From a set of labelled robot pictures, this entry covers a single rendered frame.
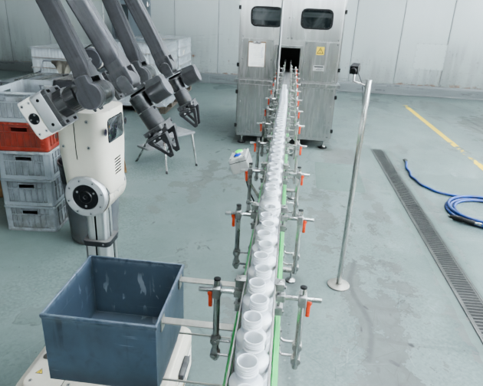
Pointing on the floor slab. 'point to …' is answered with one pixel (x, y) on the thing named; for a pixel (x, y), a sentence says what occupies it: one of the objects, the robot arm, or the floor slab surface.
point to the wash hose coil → (461, 202)
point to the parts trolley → (33, 76)
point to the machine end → (324, 129)
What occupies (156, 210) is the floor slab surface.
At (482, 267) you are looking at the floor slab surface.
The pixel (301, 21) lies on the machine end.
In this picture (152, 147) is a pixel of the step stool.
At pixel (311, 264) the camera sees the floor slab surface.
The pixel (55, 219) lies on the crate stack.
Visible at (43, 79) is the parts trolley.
